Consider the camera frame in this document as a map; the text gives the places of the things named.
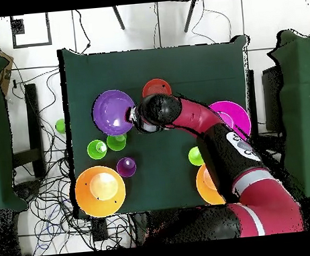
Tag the purple plastic cup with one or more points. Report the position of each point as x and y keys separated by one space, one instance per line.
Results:
x=126 y=168

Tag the small red plastic bowl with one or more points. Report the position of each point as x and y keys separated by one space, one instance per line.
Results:
x=155 y=87

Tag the black floor power box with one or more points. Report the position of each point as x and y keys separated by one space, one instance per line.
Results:
x=99 y=229

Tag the small green plastic bowl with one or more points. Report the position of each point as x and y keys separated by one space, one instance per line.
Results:
x=61 y=126

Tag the large pink plastic bowl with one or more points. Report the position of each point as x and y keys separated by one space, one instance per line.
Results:
x=237 y=112

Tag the black tripod leg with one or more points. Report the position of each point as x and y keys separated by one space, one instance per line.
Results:
x=190 y=16
x=118 y=18

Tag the black square floor frame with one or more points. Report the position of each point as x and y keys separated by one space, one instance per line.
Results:
x=32 y=45

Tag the large orange plastic bowl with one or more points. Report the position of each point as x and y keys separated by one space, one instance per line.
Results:
x=204 y=189
x=102 y=206

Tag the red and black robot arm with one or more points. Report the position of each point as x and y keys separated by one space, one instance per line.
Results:
x=266 y=204

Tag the green plastic cup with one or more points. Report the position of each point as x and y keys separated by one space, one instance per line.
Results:
x=94 y=152
x=116 y=144
x=194 y=157

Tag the black stand bar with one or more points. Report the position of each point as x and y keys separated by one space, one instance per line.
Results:
x=34 y=117
x=251 y=90

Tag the purple plastic bowl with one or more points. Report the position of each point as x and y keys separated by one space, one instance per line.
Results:
x=112 y=113

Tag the dark green table cloth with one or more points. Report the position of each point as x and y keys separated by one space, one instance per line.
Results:
x=152 y=63

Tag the black equipment box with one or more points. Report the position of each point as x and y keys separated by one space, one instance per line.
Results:
x=272 y=96

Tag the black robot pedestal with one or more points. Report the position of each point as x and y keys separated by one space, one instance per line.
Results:
x=140 y=223

